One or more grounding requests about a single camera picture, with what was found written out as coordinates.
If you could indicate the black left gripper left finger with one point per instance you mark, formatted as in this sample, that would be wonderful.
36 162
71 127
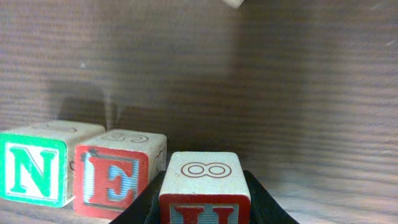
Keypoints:
145 209

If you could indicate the red U block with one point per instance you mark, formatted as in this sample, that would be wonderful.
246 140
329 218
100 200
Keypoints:
204 187

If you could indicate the green N block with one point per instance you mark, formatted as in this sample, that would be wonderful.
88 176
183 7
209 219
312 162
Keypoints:
36 161

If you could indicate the red A block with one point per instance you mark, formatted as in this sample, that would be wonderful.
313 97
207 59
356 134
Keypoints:
233 3

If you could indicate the red E block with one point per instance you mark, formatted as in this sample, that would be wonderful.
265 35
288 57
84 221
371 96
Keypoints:
112 169

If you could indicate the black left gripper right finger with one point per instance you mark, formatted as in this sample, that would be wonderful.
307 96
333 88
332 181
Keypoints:
264 209

